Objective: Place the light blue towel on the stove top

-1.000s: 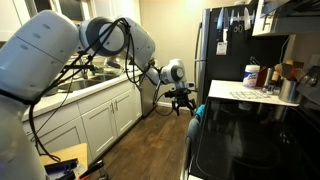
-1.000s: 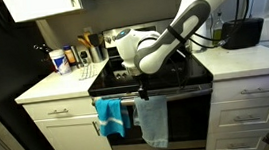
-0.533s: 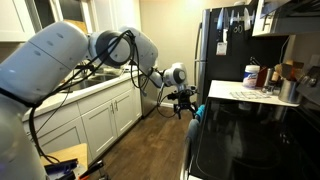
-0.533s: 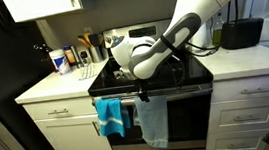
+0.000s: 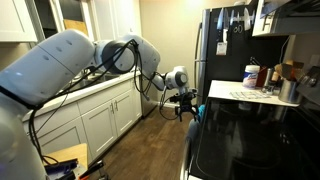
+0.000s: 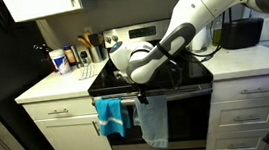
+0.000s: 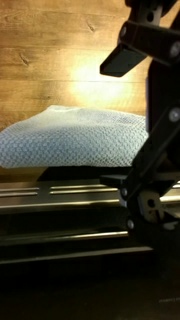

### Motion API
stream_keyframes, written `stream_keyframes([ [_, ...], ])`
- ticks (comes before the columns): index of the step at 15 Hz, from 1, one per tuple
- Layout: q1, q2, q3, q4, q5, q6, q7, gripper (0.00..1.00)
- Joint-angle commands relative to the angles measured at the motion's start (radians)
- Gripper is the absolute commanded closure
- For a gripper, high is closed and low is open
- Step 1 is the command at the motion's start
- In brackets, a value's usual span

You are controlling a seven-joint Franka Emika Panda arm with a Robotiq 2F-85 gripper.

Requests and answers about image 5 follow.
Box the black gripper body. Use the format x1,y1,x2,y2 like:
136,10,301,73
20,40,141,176
169,90,198,114

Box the light grey-blue towel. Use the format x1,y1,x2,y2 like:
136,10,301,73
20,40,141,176
185,119,201,142

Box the bright blue striped towel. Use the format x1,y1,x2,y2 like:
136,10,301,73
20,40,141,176
196,104,206,124

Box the black glass top stove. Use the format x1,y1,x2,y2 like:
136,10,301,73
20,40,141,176
179,65,320,180

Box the stainless steel dishwasher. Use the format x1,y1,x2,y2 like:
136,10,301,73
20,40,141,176
139,74,160,118

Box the black steel refrigerator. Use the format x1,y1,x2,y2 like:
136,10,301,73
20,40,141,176
194,3,291,110

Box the white paper tag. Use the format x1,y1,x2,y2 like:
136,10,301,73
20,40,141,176
215,41,229,57

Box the white wipes canister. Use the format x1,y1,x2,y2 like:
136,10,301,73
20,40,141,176
242,64,261,90

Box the brown spice bottle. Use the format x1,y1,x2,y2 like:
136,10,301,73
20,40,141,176
255,66,270,89

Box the steel shaker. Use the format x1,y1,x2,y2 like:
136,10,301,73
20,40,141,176
261,67,280,95

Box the white sink base cabinets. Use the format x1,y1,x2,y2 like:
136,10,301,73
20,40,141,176
20,78,143,165

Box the long kitchen knife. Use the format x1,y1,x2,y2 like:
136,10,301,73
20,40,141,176
222,8,231,43

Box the steel kitchen sink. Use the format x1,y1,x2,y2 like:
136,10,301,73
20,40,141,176
66,72,118,91

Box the wide blade kitchen knife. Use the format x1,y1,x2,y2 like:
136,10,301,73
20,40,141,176
242,7,252,32
216,7,225,32

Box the small kitchen knife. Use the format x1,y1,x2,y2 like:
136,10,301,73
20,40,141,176
229,9,236,27
250,9,257,26

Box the steel utensil holder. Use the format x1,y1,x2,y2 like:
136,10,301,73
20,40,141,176
277,79,303,105

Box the wooden spatula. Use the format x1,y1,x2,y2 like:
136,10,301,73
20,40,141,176
273,62,293,81

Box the black red hand tool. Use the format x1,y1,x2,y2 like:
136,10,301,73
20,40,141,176
78,159,105,180

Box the white upper cabinet beside hood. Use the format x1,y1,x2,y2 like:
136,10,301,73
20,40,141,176
251,0,278,38

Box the wooden spoon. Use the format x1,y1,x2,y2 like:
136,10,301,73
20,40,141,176
283,59,306,82

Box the wooden table board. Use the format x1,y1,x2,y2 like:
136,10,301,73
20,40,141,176
43,143,90,172

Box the blue black device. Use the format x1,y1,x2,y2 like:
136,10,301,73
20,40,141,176
43,158,80,180

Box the wooden cutting board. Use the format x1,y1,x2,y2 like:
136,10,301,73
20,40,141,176
63,18,90,37

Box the dark range hood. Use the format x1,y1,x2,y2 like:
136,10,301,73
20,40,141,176
259,0,320,35

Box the white upper cabinet beside window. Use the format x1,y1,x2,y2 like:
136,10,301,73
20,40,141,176
0,0,40,43

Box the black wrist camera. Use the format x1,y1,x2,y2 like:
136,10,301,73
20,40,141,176
169,94,183,104

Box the steel oven door handle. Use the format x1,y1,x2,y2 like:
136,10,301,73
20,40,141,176
179,135,193,180

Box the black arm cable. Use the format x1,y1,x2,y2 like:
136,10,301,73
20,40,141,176
28,38,181,165

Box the black handled scissors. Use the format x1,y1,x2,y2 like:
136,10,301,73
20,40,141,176
233,22,244,35

